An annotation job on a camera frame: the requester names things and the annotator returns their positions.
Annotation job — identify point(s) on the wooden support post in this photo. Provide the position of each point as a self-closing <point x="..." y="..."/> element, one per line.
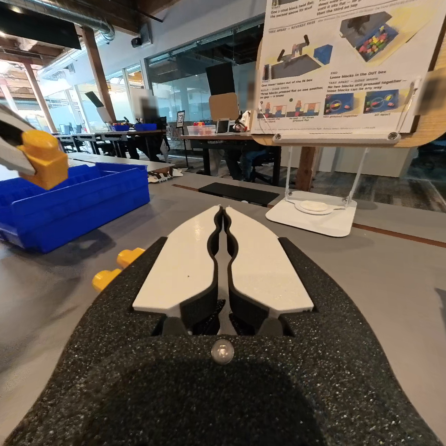
<point x="99" y="76"/>
<point x="306" y="167"/>

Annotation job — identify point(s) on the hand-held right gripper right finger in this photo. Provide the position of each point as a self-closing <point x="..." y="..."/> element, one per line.
<point x="268" y="271"/>

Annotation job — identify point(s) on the white stand with acrylic post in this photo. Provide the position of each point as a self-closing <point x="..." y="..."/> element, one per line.
<point x="313" y="223"/>

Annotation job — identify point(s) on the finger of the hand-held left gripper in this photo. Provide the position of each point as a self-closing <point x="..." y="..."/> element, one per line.
<point x="17" y="158"/>
<point x="10" y="118"/>

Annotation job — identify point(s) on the rounded wooden board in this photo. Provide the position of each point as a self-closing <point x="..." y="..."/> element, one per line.
<point x="223" y="108"/>

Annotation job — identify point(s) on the black table mat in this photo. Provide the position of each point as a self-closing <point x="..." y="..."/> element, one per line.
<point x="240" y="193"/>

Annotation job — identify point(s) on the small background blue bin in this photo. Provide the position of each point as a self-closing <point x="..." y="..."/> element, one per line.
<point x="120" y="128"/>
<point x="145" y="127"/>

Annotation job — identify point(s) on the small black white sign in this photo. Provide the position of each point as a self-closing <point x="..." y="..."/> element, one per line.
<point x="180" y="118"/>

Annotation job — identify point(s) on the small tablet screen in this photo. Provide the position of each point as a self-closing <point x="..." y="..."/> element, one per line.
<point x="223" y="126"/>

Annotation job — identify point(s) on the pale neighbouring table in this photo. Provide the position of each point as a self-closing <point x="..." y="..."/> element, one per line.
<point x="115" y="161"/>

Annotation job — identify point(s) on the yellow mega block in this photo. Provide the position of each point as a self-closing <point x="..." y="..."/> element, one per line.
<point x="106" y="278"/>
<point x="47" y="163"/>

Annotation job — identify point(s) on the blue plastic bin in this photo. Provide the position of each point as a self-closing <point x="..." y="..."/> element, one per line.
<point x="87" y="205"/>

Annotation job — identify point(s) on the silver ceiling duct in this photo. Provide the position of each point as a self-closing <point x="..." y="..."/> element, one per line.
<point x="87" y="21"/>

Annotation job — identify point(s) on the small white black object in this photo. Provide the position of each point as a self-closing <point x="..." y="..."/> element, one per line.
<point x="163" y="176"/>

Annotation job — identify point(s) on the long background desk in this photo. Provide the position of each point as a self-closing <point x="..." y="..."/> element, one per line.
<point x="104" y="134"/>

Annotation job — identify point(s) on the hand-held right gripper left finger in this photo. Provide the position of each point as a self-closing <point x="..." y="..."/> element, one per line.
<point x="174" y="264"/>

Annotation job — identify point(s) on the printed instruction sheet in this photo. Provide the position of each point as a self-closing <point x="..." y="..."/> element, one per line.
<point x="313" y="41"/>

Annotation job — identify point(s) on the clear container of blocks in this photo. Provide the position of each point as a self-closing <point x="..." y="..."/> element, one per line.
<point x="201" y="129"/>

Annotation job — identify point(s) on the background office desk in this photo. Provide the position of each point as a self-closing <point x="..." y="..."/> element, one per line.
<point x="209" y="138"/>

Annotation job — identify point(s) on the black monitor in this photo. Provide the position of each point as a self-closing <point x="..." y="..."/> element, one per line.
<point x="220" y="78"/>

